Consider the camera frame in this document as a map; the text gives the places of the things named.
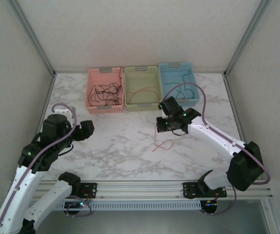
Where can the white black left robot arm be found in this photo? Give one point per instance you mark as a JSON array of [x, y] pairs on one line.
[[49, 197]]

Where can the aluminium table edge strip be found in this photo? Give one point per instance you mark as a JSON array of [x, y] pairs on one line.
[[69, 72]]

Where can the control board with LED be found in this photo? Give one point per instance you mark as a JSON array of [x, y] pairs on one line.
[[209, 206], [77, 205]]

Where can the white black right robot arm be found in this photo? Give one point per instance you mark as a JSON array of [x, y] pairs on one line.
[[210, 136]]

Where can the green plastic basket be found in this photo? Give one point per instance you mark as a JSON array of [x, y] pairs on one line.
[[142, 78]]

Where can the aluminium frame post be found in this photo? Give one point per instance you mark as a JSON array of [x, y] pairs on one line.
[[33, 34], [246, 34]]

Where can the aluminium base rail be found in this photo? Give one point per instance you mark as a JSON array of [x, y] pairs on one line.
[[140, 190]]

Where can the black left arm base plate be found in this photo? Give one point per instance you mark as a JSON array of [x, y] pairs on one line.
[[92, 189]]

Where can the aluminium table side rail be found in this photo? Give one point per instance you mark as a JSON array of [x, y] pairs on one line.
[[238, 122], [50, 87]]

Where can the pink plastic basket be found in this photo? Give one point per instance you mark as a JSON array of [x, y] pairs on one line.
[[106, 78]]

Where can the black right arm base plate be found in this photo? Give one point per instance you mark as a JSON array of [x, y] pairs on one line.
[[190, 190]]

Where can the blue plastic basket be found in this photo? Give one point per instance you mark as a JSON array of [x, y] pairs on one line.
[[174, 73]]

